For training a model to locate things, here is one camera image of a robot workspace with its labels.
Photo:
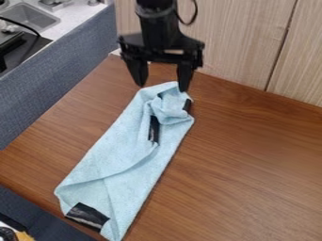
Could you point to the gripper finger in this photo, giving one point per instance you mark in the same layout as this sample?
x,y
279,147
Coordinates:
x,y
138,72
184,77

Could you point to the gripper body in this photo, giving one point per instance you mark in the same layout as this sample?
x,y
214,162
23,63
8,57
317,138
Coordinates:
x,y
161,39

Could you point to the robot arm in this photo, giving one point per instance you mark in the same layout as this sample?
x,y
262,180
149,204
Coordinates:
x,y
156,6

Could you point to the light blue cloth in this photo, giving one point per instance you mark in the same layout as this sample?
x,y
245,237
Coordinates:
x,y
126,157

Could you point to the tap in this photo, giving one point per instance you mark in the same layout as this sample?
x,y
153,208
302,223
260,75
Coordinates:
x,y
54,4

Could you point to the toy stove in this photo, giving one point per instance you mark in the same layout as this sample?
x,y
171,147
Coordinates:
x,y
21,50

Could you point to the toy sink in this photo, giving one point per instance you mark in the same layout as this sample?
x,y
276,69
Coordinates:
x,y
27,15

